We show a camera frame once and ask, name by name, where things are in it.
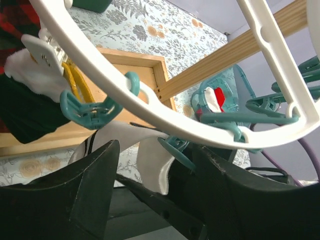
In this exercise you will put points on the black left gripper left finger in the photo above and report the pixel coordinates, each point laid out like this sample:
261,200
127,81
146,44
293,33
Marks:
69,204

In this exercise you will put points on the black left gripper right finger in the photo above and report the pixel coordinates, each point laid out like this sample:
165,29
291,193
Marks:
239,205

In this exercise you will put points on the white striped sock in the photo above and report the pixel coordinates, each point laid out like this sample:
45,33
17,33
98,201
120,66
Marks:
153,160

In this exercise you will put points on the dark green sock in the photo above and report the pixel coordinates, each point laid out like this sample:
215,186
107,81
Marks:
30,98

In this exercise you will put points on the red bear sock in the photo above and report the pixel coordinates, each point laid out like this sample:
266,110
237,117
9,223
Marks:
202,106

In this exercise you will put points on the teal plastic basin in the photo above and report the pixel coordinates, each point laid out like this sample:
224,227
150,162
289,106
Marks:
235,86

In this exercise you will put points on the wooden clothes rack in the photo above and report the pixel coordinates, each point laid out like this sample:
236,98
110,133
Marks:
270,40

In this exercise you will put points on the red plaid shirt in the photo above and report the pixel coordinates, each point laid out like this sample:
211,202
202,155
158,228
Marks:
17,17

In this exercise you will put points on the floral table mat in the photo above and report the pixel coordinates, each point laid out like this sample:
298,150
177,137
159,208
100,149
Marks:
152,27

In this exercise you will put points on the dark green storage bin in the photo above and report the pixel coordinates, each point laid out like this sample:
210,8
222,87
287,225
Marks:
97,6

